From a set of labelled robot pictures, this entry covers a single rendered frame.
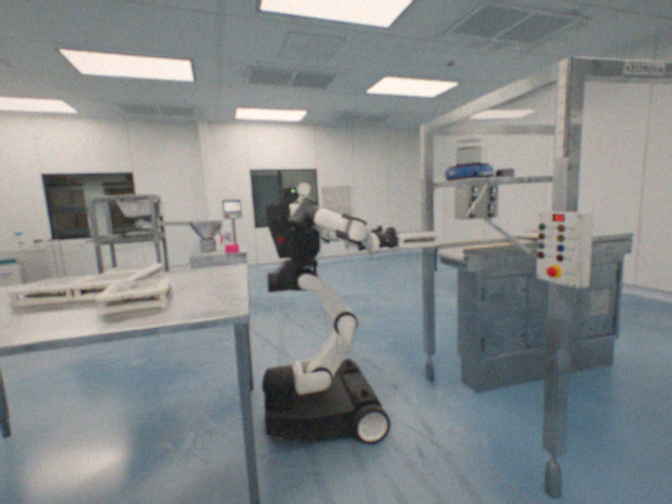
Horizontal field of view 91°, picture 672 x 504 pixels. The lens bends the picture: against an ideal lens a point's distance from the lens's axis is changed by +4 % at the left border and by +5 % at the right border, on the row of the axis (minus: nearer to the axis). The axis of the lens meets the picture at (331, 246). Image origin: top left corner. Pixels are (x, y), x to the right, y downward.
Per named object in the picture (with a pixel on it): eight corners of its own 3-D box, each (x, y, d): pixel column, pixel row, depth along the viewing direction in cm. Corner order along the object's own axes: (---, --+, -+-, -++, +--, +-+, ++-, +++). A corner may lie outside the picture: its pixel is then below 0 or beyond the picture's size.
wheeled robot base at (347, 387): (265, 457, 167) (260, 396, 163) (264, 398, 218) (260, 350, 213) (384, 433, 180) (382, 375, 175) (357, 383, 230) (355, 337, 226)
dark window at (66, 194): (52, 240, 557) (41, 173, 542) (52, 240, 558) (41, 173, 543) (140, 234, 599) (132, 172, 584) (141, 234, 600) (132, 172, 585)
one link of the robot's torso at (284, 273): (268, 295, 177) (266, 263, 175) (267, 289, 190) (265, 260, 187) (319, 290, 183) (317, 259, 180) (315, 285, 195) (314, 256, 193)
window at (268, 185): (254, 228, 665) (249, 169, 649) (254, 228, 666) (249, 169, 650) (319, 223, 709) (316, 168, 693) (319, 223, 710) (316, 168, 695)
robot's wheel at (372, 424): (395, 433, 178) (362, 451, 175) (392, 427, 183) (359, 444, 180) (383, 402, 174) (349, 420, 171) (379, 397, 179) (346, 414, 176)
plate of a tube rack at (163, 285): (95, 302, 127) (94, 297, 127) (111, 288, 150) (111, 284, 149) (166, 293, 136) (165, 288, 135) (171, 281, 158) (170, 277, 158)
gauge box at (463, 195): (465, 220, 188) (465, 184, 185) (454, 219, 198) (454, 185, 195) (498, 217, 193) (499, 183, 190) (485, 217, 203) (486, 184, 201)
